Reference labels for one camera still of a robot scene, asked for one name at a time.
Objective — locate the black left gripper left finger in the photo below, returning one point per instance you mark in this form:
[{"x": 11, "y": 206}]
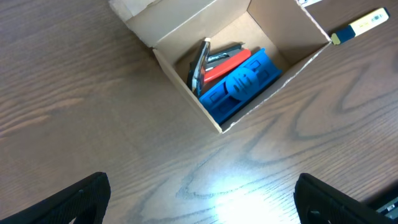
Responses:
[{"x": 83, "y": 202}]

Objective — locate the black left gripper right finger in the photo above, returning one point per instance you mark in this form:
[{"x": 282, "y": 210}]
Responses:
[{"x": 318, "y": 202}]

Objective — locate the blue plastic holder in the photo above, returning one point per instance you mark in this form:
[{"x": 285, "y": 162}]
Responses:
[{"x": 238, "y": 88}]

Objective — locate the yellow highlighter with blue cap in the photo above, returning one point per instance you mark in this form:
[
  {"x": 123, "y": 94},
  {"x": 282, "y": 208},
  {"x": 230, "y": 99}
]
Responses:
[{"x": 360, "y": 26}]

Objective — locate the brown cardboard box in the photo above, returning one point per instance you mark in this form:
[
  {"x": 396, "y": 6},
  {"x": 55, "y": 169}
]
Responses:
[{"x": 174, "y": 29}]

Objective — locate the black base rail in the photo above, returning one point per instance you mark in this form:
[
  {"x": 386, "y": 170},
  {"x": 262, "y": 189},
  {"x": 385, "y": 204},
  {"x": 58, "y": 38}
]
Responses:
[{"x": 385, "y": 203}]

